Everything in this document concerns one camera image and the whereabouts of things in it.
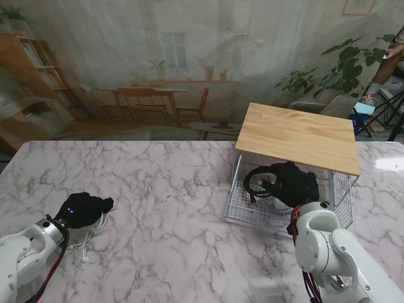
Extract white wire mesh drawer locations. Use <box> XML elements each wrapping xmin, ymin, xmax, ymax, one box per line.
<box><xmin>223</xmin><ymin>172</ymin><xmax>335</xmax><ymax>237</ymax></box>

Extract white wired earphones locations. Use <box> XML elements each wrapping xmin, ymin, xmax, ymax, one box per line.
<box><xmin>67</xmin><ymin>213</ymin><xmax>110</xmax><ymax>263</ymax></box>

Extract person in background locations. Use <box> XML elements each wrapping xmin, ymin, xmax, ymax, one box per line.
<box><xmin>362</xmin><ymin>25</ymin><xmax>404</xmax><ymax>105</ymax></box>

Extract printed backdrop curtain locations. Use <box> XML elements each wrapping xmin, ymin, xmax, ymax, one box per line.
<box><xmin>0</xmin><ymin>0</ymin><xmax>395</xmax><ymax>141</ymax></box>

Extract red black arm cables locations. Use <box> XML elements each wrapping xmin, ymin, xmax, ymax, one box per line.
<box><xmin>25</xmin><ymin>227</ymin><xmax>71</xmax><ymax>303</ymax></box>
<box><xmin>288</xmin><ymin>205</ymin><xmax>323</xmax><ymax>303</ymax></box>

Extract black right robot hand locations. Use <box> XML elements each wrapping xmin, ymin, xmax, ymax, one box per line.
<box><xmin>271</xmin><ymin>161</ymin><xmax>321</xmax><ymax>210</ymax></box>

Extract white power strip with cord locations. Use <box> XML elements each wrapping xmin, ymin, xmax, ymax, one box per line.
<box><xmin>271</xmin><ymin>197</ymin><xmax>295</xmax><ymax>211</ymax></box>

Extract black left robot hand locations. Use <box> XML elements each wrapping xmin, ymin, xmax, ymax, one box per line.
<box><xmin>55</xmin><ymin>192</ymin><xmax>115</xmax><ymax>230</ymax></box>

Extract wire frame with wooden top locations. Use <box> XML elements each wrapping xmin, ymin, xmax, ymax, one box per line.
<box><xmin>232</xmin><ymin>102</ymin><xmax>361</xmax><ymax>241</ymax></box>

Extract blue storage box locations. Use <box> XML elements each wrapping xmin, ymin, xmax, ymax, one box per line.
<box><xmin>348</xmin><ymin>102</ymin><xmax>376</xmax><ymax>136</ymax></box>

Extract black tripod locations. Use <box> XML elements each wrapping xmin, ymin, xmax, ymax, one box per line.
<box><xmin>356</xmin><ymin>90</ymin><xmax>404</xmax><ymax>142</ymax></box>

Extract red black right arm cables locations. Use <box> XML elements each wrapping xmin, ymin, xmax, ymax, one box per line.
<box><xmin>288</xmin><ymin>205</ymin><xmax>323</xmax><ymax>303</ymax></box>

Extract black cable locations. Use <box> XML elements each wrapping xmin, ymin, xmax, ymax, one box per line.
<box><xmin>242</xmin><ymin>165</ymin><xmax>281</xmax><ymax>205</ymax></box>

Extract red black left arm cables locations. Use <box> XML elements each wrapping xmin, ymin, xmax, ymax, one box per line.
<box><xmin>25</xmin><ymin>227</ymin><xmax>71</xmax><ymax>303</ymax></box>

